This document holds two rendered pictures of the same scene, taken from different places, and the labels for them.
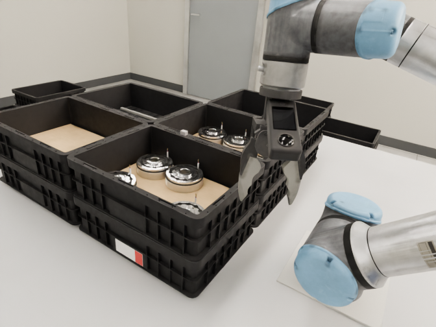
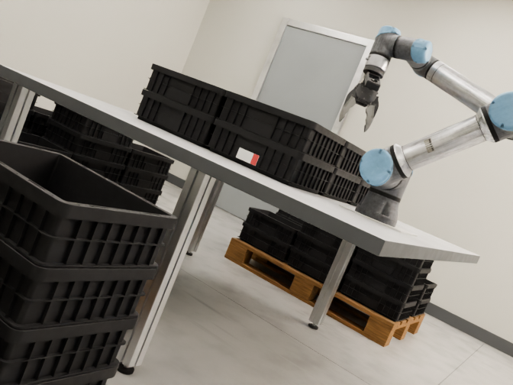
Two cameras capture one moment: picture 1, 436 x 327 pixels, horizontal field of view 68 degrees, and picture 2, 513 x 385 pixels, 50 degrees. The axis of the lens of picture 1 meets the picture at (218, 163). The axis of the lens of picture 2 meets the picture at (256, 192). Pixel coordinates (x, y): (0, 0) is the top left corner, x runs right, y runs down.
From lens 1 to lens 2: 1.45 m
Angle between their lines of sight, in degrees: 23
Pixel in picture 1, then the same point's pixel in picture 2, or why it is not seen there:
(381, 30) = (421, 46)
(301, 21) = (390, 40)
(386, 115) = (453, 285)
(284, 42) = (381, 46)
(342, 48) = (405, 53)
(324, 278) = (376, 162)
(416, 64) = (437, 78)
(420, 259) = (424, 147)
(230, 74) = not seen: hidden behind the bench
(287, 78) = (379, 62)
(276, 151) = (369, 82)
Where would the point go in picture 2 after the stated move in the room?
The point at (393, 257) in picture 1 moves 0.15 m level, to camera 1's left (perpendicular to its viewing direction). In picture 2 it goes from (412, 149) to (368, 131)
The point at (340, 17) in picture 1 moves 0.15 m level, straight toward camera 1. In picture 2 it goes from (406, 40) to (404, 25)
